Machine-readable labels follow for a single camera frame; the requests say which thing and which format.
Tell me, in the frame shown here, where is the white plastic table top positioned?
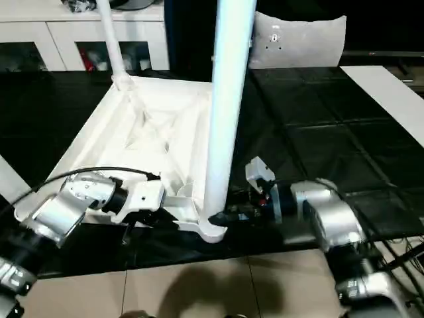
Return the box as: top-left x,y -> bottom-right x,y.
15,75 -> 229,244

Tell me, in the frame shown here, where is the white plastic table leg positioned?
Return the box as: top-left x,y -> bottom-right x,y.
0,154 -> 33,207
95,0 -> 137,93
202,0 -> 258,216

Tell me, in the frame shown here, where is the black work mat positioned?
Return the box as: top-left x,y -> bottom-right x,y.
0,66 -> 424,278

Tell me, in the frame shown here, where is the black metal floor bar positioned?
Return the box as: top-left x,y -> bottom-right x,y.
389,250 -> 424,271

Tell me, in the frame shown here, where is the grey cushion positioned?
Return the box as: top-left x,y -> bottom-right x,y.
248,11 -> 348,70

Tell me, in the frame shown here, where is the white flat board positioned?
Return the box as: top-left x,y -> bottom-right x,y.
340,65 -> 424,148

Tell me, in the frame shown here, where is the black furniture with gold label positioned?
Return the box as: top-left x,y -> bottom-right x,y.
164,0 -> 424,82

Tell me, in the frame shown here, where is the white sideboard with glass doors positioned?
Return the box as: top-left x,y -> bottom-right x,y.
0,0 -> 170,72

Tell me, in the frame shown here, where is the grey rounded bag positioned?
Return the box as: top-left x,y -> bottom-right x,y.
111,0 -> 157,11

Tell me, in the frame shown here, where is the dark clutter pile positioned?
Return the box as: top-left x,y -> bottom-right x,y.
61,0 -> 97,14

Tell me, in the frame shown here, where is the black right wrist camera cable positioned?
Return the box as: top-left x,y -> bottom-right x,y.
274,178 -> 424,299

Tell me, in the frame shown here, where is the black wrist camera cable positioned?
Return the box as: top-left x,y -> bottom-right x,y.
274,178 -> 424,299
0,166 -> 162,213

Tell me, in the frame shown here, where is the black left wrist camera cable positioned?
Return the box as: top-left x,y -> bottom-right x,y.
0,166 -> 162,213

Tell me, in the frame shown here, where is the thin black floor cable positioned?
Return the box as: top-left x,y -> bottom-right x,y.
402,237 -> 424,262

